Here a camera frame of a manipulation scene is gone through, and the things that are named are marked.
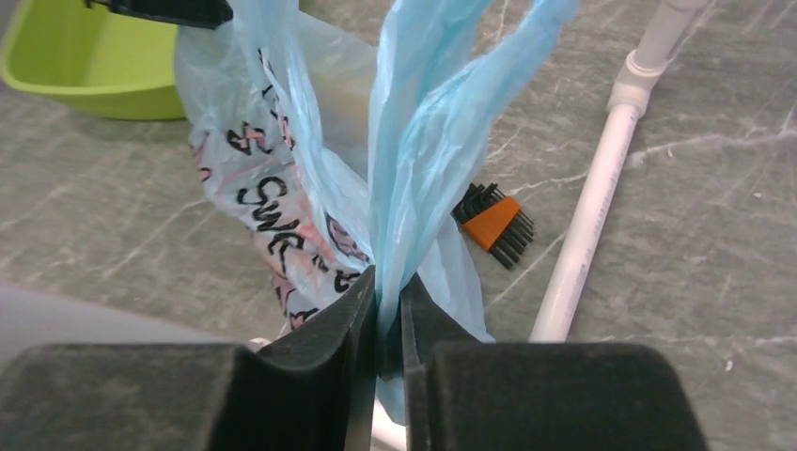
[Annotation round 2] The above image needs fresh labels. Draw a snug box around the light blue printed plastic bag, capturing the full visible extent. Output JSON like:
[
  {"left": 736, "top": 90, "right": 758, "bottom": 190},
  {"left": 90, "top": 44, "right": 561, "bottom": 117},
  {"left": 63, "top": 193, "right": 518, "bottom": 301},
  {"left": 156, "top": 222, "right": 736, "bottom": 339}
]
[{"left": 174, "top": 0, "right": 582, "bottom": 426}]

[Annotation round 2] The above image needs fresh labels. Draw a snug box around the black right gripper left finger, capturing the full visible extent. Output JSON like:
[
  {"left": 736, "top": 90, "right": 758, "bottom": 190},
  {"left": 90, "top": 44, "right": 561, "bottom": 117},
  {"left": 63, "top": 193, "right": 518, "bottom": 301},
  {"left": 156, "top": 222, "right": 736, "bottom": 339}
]
[{"left": 1, "top": 270, "right": 375, "bottom": 450}]

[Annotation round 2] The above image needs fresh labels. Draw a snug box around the lime green plastic basin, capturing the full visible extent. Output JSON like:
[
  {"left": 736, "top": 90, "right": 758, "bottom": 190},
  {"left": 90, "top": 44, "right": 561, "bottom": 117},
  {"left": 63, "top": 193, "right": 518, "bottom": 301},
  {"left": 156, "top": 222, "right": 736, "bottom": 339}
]
[{"left": 1, "top": 0, "right": 184, "bottom": 121}]

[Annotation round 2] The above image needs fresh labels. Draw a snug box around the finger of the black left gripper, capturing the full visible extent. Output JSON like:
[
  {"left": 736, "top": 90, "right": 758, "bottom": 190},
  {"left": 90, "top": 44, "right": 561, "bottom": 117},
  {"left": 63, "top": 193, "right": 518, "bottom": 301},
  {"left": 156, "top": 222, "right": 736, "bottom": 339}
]
[{"left": 84, "top": 0, "right": 233, "bottom": 30}]

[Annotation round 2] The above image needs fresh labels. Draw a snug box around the hex key set orange holder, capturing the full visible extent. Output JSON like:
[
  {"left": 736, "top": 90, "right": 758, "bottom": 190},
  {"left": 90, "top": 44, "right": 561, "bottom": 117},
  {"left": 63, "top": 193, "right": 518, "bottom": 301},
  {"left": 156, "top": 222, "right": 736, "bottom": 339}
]
[{"left": 452, "top": 183, "right": 536, "bottom": 270}]

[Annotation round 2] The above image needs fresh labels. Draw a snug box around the white PVC pipe frame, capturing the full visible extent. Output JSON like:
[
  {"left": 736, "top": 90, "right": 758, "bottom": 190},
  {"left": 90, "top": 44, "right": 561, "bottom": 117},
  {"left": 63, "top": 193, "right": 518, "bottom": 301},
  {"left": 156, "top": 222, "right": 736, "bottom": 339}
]
[{"left": 248, "top": 0, "right": 711, "bottom": 451}]

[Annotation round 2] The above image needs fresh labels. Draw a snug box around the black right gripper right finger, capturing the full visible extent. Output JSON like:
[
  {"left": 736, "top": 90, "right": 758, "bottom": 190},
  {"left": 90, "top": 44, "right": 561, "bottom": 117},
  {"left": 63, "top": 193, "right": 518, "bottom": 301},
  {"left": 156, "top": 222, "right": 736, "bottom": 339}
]
[{"left": 400, "top": 277, "right": 708, "bottom": 450}]

